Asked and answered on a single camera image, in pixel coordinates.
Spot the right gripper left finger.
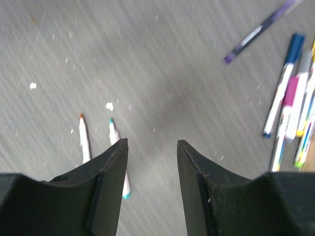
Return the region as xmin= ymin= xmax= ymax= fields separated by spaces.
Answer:
xmin=0 ymin=139 xmax=128 ymax=236

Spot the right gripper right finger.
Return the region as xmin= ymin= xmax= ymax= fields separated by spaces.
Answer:
xmin=177 ymin=140 xmax=315 ymax=236

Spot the yellow marker pen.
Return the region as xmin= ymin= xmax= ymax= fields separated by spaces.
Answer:
xmin=79 ymin=113 xmax=91 ymax=164

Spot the teal marker pen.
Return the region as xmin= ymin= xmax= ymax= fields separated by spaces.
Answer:
xmin=109 ymin=118 xmax=131 ymax=200

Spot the purple marker pen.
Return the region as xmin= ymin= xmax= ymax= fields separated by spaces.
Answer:
xmin=224 ymin=0 xmax=303 ymax=64

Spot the green cap marker near rack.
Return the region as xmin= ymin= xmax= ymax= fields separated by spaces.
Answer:
xmin=294 ymin=114 xmax=315 ymax=169

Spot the magenta marker near rack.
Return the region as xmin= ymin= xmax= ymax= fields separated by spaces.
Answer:
xmin=271 ymin=50 xmax=313 ymax=172

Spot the yellow cap marker near rack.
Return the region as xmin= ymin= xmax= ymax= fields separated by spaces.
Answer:
xmin=295 ymin=39 xmax=315 ymax=138

